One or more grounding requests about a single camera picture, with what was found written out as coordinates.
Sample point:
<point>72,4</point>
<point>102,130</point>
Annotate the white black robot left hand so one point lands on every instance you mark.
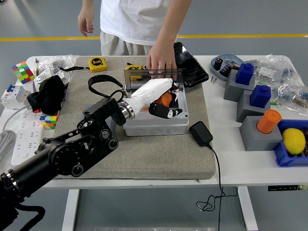
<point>151,90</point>

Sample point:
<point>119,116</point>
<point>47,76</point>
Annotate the person's right hand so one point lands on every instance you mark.
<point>86,21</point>

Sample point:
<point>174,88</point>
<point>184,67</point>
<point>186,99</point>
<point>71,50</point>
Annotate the person's left hand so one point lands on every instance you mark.
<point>161,59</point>

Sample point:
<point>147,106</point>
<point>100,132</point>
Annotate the grey electrical box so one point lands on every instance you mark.
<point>154,131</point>

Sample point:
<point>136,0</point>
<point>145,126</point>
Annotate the person's right forearm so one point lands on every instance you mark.
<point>88,4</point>

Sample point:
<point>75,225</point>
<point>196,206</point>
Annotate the person's left forearm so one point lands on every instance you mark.
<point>173,24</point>

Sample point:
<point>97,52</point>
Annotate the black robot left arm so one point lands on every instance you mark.
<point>72,154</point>

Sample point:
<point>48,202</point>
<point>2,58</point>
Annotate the round yellow tape measure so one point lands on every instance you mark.
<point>133,67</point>

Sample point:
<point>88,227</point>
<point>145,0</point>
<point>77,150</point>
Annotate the square yellow tape measure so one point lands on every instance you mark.
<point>97,65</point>

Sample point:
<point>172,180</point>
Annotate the person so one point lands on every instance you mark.
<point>134,19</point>

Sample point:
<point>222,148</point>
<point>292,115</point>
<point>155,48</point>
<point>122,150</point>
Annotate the clear bag of parts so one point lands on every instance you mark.
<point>292,93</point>
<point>272,69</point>
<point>56,61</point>

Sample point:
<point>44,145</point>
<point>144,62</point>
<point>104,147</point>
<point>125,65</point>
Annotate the grey block with round hole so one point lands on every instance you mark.
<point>113,127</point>

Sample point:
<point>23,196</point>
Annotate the black cylindrical capacitor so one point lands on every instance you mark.
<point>225,70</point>
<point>218,63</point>

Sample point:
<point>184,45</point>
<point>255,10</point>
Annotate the small white breaker module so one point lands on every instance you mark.
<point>65,75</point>

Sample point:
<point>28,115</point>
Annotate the black power adapter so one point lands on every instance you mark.
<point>201,133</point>

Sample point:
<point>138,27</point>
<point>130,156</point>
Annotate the pen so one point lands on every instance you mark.
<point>37,67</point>

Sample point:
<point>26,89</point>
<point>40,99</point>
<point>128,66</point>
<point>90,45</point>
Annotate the grey-brown mat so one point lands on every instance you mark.
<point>156,158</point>

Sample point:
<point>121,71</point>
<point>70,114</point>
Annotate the blue-grey dish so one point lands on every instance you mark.
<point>231,57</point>

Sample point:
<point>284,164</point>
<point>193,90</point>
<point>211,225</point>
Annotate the white purple paper card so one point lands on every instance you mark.
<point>42,77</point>

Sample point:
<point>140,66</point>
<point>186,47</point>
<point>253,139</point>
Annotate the small dark metal component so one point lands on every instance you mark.
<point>233,64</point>

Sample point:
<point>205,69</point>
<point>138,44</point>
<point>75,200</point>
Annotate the grey holder block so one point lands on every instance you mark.
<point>232,91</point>
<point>245,110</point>
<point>255,139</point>

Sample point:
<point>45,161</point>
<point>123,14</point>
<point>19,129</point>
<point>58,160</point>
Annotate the colourful puzzle cube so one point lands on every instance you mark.
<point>22,72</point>
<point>49,120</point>

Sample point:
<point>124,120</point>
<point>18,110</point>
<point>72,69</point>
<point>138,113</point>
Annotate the blue square block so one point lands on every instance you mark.
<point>260,97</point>
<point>245,74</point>

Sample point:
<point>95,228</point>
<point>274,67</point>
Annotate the white circuit breaker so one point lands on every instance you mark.
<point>14,96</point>

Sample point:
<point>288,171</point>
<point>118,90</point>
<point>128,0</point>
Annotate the small green part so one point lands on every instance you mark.
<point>274,103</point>

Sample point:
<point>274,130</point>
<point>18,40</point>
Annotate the white power strip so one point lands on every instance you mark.
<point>27,139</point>

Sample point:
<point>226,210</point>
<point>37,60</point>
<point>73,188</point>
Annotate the white table leg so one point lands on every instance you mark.
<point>247,209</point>
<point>71,209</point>

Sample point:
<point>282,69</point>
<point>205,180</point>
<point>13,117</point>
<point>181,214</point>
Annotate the blue plastic bin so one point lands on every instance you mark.
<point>284,156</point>

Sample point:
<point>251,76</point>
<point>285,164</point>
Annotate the yellow lemon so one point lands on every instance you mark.
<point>294,141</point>

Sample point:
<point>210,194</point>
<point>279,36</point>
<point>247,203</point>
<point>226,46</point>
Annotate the black table control panel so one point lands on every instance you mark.
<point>286,188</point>

